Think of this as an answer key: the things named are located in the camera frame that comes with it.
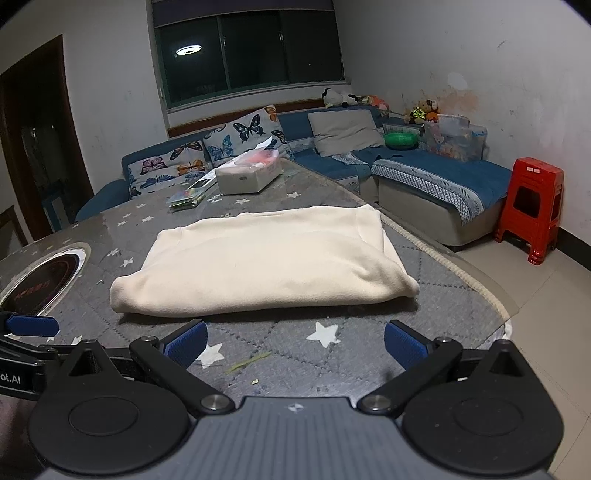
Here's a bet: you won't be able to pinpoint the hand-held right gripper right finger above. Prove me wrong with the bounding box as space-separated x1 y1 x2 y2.
358 320 529 415

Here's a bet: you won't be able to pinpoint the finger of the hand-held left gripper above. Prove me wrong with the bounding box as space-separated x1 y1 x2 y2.
0 311 60 337

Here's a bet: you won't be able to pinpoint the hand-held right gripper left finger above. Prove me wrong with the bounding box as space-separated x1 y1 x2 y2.
60 320 236 415

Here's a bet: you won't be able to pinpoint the cream sweater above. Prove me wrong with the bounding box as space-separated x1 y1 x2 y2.
110 204 421 319

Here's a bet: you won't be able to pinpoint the black induction cooktop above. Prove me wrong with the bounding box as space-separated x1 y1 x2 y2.
0 241 93 315

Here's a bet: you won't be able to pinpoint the green leaf scrap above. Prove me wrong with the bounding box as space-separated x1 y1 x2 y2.
227 352 272 374

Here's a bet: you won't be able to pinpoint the grey star tablecloth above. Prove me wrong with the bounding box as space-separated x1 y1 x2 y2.
0 157 513 402

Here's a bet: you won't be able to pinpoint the blue white cabinet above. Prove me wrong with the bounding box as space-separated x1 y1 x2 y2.
39 185 70 232

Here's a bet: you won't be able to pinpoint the blue sofa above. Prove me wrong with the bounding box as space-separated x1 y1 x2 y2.
75 104 513 252

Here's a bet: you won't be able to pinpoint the butterfly print pillow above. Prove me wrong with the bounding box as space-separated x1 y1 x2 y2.
127 141 211 197
203 105 294 169

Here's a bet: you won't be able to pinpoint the red plastic stool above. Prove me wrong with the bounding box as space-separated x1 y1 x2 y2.
493 158 565 266

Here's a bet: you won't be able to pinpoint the green plastic basin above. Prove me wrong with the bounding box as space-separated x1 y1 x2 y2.
384 131 420 151

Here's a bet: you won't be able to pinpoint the clear storage box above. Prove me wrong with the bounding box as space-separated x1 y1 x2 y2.
424 114 488 162

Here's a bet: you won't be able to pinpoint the plain grey pillow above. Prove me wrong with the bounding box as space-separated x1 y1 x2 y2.
307 109 386 158

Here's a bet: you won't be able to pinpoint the small plush toys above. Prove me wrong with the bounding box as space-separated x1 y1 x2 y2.
405 98 441 124

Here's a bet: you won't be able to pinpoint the black white plush toy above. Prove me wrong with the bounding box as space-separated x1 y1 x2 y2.
322 87 363 109

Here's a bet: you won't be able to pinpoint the dark window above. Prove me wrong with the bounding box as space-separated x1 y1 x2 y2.
152 0 345 112

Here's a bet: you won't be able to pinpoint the wooden door frame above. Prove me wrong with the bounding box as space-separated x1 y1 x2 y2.
0 34 86 250

